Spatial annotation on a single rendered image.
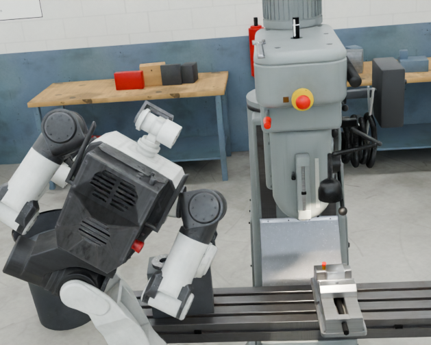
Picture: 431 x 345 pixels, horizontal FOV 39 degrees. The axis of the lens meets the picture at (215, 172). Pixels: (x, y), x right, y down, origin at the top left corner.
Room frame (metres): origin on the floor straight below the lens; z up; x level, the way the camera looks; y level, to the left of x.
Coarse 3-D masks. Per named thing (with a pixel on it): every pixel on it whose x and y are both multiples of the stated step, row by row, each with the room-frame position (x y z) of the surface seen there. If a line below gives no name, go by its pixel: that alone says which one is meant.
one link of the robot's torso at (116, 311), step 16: (64, 288) 1.45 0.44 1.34; (80, 288) 1.45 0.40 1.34; (96, 288) 1.47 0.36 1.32; (112, 288) 1.60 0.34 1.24; (128, 288) 1.60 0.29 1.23; (64, 304) 1.45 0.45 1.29; (80, 304) 1.45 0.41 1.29; (96, 304) 1.45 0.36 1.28; (112, 304) 1.47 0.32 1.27; (128, 304) 1.59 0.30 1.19; (96, 320) 1.46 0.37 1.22; (112, 320) 1.47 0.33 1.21; (128, 320) 1.47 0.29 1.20; (144, 320) 1.59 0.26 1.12; (112, 336) 1.49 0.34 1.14; (128, 336) 1.49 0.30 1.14; (144, 336) 1.49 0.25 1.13; (160, 336) 1.61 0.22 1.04
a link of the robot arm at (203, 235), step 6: (222, 198) 1.51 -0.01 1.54; (216, 222) 1.46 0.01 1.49; (180, 228) 1.47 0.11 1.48; (198, 228) 1.44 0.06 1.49; (204, 228) 1.44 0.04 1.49; (210, 228) 1.45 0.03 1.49; (216, 228) 1.47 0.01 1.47; (186, 234) 1.44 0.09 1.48; (192, 234) 1.44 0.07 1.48; (198, 234) 1.44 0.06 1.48; (204, 234) 1.44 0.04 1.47; (210, 234) 1.45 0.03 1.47; (198, 240) 1.43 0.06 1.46; (204, 240) 1.44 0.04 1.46; (210, 240) 1.46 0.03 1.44
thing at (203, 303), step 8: (160, 256) 1.94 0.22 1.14; (152, 264) 1.89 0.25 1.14; (160, 264) 1.88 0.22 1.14; (152, 272) 1.85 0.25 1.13; (208, 272) 1.85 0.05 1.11; (200, 280) 1.85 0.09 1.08; (208, 280) 1.85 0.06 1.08; (200, 288) 1.85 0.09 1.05; (208, 288) 1.85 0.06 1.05; (200, 296) 1.85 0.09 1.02; (208, 296) 1.85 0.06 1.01; (192, 304) 1.85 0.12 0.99; (200, 304) 1.85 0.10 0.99; (208, 304) 1.85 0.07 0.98; (152, 312) 1.85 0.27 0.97; (160, 312) 1.85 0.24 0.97; (192, 312) 1.85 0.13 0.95; (200, 312) 1.85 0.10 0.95; (208, 312) 1.85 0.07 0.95
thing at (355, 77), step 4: (348, 60) 1.86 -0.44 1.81; (348, 64) 1.81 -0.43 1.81; (352, 64) 1.83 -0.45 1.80; (348, 68) 1.76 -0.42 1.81; (352, 68) 1.75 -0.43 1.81; (348, 72) 1.73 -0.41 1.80; (352, 72) 1.71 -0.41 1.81; (356, 72) 1.72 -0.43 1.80; (348, 76) 1.70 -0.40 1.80; (352, 76) 1.67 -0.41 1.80; (356, 76) 1.66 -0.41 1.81; (348, 80) 1.68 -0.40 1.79; (352, 80) 1.66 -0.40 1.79; (356, 80) 1.66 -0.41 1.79; (360, 80) 1.66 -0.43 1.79; (352, 84) 1.66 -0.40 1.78; (356, 84) 1.66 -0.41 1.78; (360, 84) 1.66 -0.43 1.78
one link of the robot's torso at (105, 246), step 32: (96, 160) 1.38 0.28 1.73; (128, 160) 1.46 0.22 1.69; (160, 160) 1.57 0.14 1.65; (96, 192) 1.37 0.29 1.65; (128, 192) 1.57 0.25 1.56; (160, 192) 1.41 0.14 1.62; (64, 224) 1.41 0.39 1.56; (96, 224) 1.38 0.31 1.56; (128, 224) 1.35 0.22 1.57; (160, 224) 1.42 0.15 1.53; (96, 256) 1.39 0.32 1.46; (128, 256) 1.45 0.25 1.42
